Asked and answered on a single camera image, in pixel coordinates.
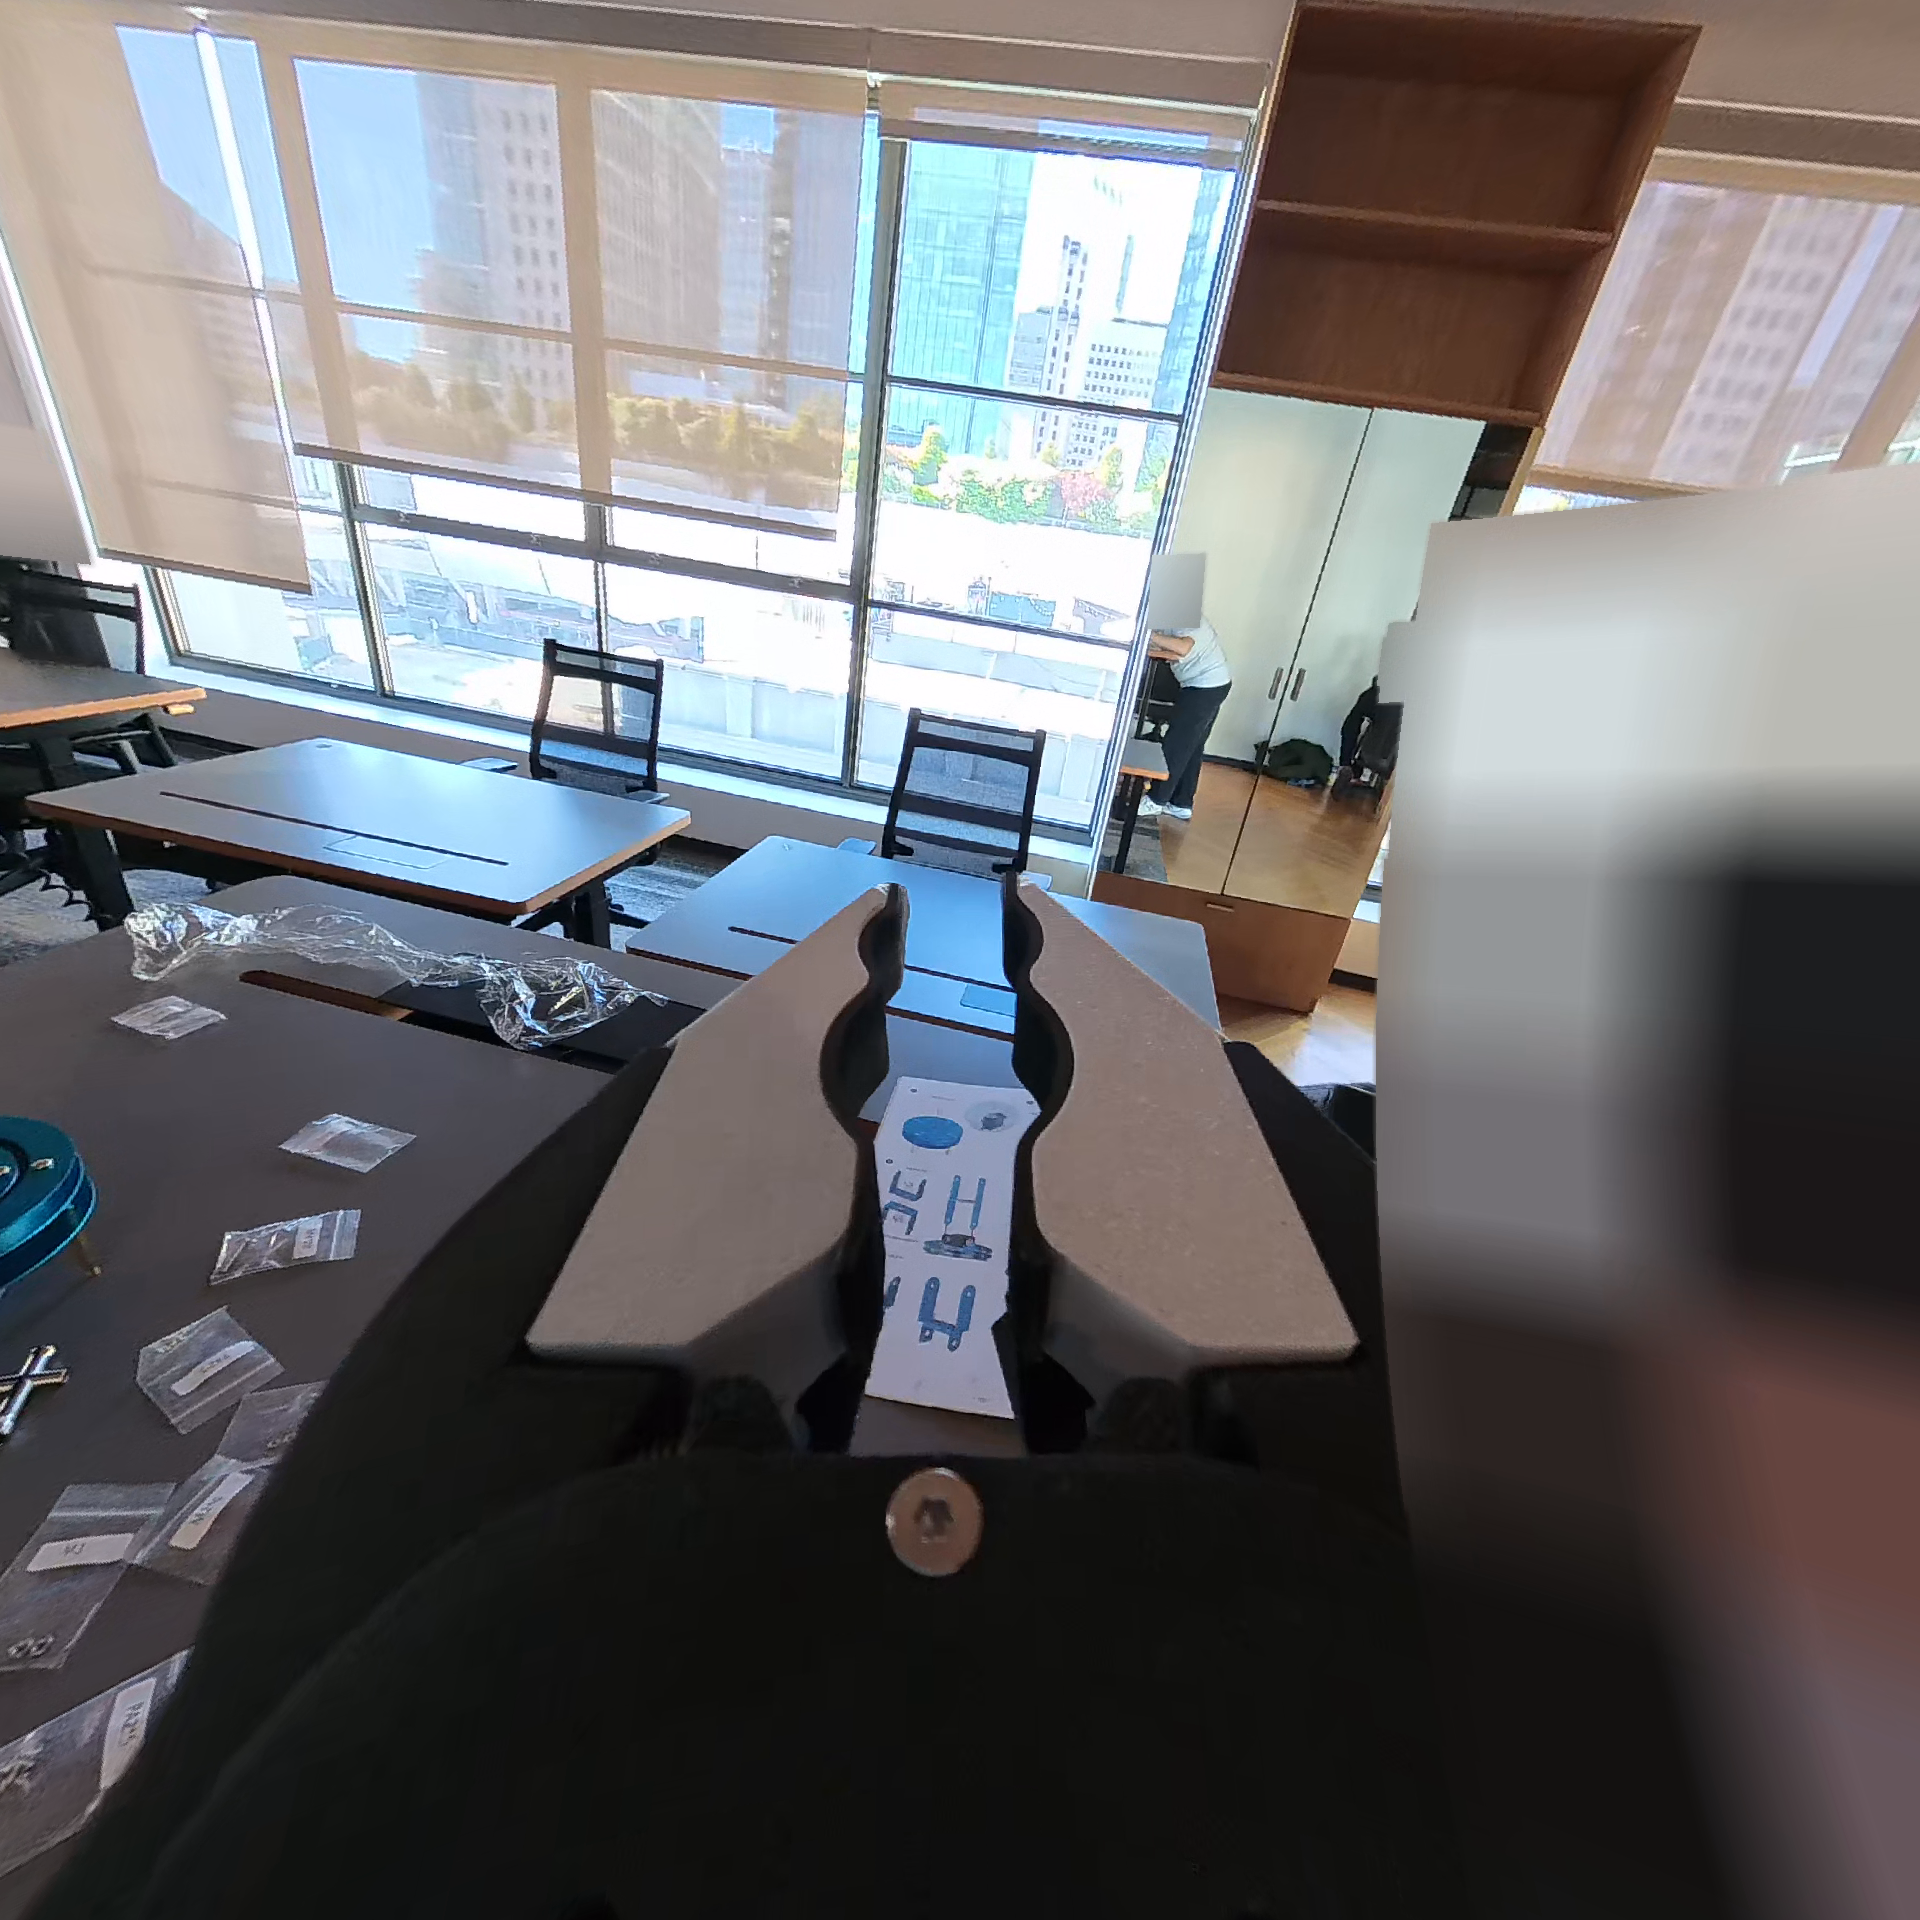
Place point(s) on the crumpled clear plastic wrap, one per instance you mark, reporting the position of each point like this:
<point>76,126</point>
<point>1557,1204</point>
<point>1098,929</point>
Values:
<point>374,953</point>

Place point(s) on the wooden wall shelf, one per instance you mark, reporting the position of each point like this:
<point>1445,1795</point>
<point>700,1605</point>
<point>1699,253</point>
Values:
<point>1441,299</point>

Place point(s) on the blue round metal base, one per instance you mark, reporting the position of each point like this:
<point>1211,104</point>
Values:
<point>37,1201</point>

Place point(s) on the dark table wooden edge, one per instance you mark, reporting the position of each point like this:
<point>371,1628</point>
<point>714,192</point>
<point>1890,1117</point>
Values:
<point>374,819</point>
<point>779,914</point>

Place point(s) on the metal cross wrench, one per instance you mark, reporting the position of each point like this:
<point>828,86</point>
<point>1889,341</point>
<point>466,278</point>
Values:
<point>28,1380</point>

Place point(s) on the dark grey desk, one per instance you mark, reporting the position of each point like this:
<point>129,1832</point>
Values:
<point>165,1155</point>

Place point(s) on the dark backpack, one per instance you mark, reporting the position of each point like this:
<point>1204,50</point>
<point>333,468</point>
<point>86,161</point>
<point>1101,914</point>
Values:
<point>1299,761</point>

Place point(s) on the beige roller blind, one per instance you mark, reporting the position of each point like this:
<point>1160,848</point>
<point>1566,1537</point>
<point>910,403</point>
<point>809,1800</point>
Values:
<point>1739,345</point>
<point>451,299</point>

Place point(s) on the white double-door cabinet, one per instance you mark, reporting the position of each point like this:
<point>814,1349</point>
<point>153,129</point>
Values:
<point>1275,523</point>

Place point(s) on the white blue instruction booklet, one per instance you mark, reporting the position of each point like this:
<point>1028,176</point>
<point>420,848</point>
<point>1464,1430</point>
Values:
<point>945,1318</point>

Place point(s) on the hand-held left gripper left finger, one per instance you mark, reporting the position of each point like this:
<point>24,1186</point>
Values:
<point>704,1201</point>

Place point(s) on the scattered small clear parts bags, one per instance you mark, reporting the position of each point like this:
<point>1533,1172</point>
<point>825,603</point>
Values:
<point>201,1368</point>

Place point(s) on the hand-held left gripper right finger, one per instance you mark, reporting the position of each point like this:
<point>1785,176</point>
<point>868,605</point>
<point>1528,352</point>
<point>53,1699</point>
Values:
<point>1184,1201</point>

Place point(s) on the large glass window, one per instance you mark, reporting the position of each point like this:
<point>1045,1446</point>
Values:
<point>1723,329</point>
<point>1020,299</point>

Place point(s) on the black mesh office chair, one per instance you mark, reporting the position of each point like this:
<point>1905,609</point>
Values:
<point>598,720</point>
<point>961,786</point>

